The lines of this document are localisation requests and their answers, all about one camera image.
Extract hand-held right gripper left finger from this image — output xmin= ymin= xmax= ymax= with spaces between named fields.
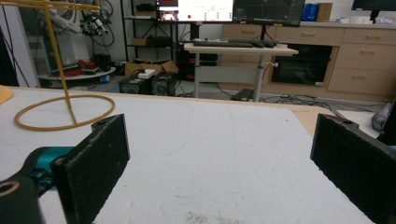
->
xmin=50 ymin=113 xmax=131 ymax=224

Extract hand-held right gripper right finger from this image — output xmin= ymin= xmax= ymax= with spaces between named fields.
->
xmin=309 ymin=113 xmax=396 ymax=224

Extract grey cloth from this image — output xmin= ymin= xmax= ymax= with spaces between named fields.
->
xmin=371 ymin=102 xmax=394 ymax=132

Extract white round platform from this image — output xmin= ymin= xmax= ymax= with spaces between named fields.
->
xmin=37 ymin=66 xmax=117 ymax=82

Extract wooden drawer cabinet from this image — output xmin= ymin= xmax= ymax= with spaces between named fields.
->
xmin=221 ymin=21 xmax=396 ymax=104

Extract black computer tower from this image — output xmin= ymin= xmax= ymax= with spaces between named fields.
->
xmin=151 ymin=72 xmax=177 ymax=97

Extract open cardboard box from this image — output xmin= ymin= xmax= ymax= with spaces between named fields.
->
xmin=124 ymin=59 xmax=179 ymax=78

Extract yellow round object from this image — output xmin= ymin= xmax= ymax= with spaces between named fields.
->
xmin=0 ymin=85 xmax=14 ymax=105

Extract brown cardboard box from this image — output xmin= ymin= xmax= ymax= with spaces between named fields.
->
xmin=317 ymin=2 xmax=333 ymax=22

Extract black metal shelf rack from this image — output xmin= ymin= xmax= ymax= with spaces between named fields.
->
xmin=120 ymin=0 xmax=180 ymax=63

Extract blue box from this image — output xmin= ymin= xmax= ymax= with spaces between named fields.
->
xmin=300 ymin=3 xmax=319 ymax=22

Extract black monitor on cabinet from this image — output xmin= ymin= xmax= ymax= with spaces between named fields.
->
xmin=351 ymin=0 xmax=396 ymax=24

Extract white standing desk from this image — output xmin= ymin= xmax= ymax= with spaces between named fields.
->
xmin=183 ymin=42 xmax=300 ymax=103

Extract dark computer monitor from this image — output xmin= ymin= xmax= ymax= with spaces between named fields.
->
xmin=232 ymin=0 xmax=306 ymax=28

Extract black keyboard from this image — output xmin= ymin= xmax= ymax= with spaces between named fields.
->
xmin=192 ymin=39 xmax=255 ymax=49

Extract bright computer monitor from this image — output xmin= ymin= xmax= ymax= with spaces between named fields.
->
xmin=155 ymin=0 xmax=234 ymax=23

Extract black floor cables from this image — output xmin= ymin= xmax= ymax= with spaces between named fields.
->
xmin=261 ymin=93 xmax=384 ymax=113

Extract yellow wire stand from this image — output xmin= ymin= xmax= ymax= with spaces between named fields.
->
xmin=0 ymin=0 xmax=117 ymax=133

